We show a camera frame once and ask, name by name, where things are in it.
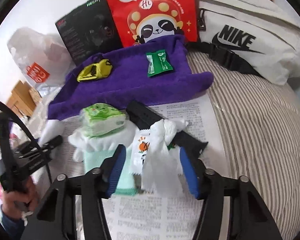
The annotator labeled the red panda print paper bag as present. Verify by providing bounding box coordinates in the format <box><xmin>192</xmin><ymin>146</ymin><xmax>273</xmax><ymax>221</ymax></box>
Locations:
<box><xmin>101</xmin><ymin>0</ymin><xmax>198</xmax><ymax>48</ymax></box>

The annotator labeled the green packet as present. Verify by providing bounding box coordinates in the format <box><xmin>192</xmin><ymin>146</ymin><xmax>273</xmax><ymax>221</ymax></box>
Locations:
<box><xmin>145</xmin><ymin>50</ymin><xmax>174</xmax><ymax>77</ymax></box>

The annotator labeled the striped bedsheet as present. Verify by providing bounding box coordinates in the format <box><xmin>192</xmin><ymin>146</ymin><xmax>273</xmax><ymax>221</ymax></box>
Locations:
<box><xmin>185</xmin><ymin>52</ymin><xmax>300</xmax><ymax>240</ymax></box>

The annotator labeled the wooden furniture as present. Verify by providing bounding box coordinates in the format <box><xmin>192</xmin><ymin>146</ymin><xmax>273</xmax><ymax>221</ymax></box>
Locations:
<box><xmin>5</xmin><ymin>80</ymin><xmax>43</xmax><ymax>118</ymax></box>

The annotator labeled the white plastic bag orange logo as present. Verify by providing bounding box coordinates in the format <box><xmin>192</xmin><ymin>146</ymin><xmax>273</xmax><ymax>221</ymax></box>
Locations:
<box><xmin>7</xmin><ymin>27</ymin><xmax>77</xmax><ymax>85</ymax></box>

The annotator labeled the yellow pouch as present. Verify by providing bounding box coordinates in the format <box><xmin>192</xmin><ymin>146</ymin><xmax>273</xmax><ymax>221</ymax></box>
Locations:
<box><xmin>76</xmin><ymin>59</ymin><xmax>113</xmax><ymax>82</ymax></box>

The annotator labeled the newspaper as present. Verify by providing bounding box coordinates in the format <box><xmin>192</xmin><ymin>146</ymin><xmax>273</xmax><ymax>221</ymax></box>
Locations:
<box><xmin>57</xmin><ymin>97</ymin><xmax>228</xmax><ymax>240</ymax></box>

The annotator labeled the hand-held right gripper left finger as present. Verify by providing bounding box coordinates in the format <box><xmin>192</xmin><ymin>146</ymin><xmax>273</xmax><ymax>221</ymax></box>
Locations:
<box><xmin>20</xmin><ymin>144</ymin><xmax>127</xmax><ymax>240</ymax></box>

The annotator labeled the mint green white sock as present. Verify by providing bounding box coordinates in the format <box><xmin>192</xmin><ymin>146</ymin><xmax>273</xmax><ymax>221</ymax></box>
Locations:
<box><xmin>67</xmin><ymin>127</ymin><xmax>138</xmax><ymax>197</ymax></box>

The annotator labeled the black watch strap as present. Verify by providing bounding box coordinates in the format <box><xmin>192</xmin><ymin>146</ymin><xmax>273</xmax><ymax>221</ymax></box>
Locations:
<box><xmin>170</xmin><ymin>127</ymin><xmax>208</xmax><ymax>160</ymax></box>
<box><xmin>126</xmin><ymin>100</ymin><xmax>167</xmax><ymax>130</ymax></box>

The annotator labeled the person's left forearm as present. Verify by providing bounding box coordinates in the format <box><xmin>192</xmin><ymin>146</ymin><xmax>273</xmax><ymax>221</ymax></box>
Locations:
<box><xmin>0</xmin><ymin>211</ymin><xmax>27</xmax><ymax>240</ymax></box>

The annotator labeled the black headphone box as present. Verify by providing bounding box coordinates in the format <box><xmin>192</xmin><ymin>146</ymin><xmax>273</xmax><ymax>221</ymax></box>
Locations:
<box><xmin>55</xmin><ymin>0</ymin><xmax>123</xmax><ymax>66</ymax></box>

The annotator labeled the white orange print snack packet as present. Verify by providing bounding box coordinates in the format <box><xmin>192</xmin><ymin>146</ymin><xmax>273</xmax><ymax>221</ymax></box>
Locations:
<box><xmin>130</xmin><ymin>127</ymin><xmax>153</xmax><ymax>177</ymax></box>

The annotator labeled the white cloth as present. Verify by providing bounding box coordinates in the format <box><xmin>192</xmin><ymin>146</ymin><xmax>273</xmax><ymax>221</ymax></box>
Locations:
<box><xmin>39</xmin><ymin>119</ymin><xmax>64</xmax><ymax>143</ymax></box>

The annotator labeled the purple towel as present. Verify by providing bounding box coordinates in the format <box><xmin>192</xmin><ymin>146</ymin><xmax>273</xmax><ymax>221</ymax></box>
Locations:
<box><xmin>47</xmin><ymin>34</ymin><xmax>214</xmax><ymax>120</ymax></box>

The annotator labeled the green tissue pack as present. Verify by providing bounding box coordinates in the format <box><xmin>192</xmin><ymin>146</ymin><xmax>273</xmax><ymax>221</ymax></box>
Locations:
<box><xmin>79</xmin><ymin>102</ymin><xmax>127</xmax><ymax>138</ymax></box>

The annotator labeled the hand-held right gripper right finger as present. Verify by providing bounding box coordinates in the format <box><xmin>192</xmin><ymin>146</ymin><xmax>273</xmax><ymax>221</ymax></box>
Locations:
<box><xmin>179</xmin><ymin>147</ymin><xmax>283</xmax><ymax>240</ymax></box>

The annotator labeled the person's left hand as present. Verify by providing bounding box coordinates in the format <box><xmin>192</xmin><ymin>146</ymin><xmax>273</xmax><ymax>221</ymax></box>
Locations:
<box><xmin>2</xmin><ymin>174</ymin><xmax>39</xmax><ymax>221</ymax></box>

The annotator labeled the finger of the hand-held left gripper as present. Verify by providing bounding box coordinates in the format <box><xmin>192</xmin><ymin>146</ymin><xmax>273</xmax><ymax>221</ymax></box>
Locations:
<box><xmin>39</xmin><ymin>135</ymin><xmax>63</xmax><ymax>153</ymax></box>

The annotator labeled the white waist bag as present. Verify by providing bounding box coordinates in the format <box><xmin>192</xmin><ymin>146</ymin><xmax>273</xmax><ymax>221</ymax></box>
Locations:
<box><xmin>187</xmin><ymin>0</ymin><xmax>300</xmax><ymax>85</ymax></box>

